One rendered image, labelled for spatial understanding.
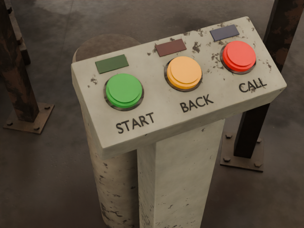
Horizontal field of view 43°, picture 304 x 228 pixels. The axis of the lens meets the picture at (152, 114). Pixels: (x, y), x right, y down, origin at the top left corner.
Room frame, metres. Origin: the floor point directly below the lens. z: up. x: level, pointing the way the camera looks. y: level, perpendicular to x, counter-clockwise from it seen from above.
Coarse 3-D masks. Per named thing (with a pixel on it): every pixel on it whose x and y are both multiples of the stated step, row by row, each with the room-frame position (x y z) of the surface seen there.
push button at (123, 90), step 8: (112, 80) 0.31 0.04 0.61; (120, 80) 0.31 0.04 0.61; (128, 80) 0.31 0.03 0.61; (136, 80) 0.31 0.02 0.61; (112, 88) 0.30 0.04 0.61; (120, 88) 0.30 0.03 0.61; (128, 88) 0.30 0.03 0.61; (136, 88) 0.30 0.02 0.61; (112, 96) 0.29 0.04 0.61; (120, 96) 0.29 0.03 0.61; (128, 96) 0.29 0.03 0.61; (136, 96) 0.29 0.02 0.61; (120, 104) 0.28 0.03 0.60; (128, 104) 0.28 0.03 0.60
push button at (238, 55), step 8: (224, 48) 0.37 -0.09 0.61; (232, 48) 0.37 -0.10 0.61; (240, 48) 0.37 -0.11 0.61; (248, 48) 0.37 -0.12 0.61; (224, 56) 0.36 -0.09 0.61; (232, 56) 0.35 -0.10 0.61; (240, 56) 0.36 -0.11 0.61; (248, 56) 0.36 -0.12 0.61; (232, 64) 0.35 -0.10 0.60; (240, 64) 0.35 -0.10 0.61; (248, 64) 0.35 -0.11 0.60
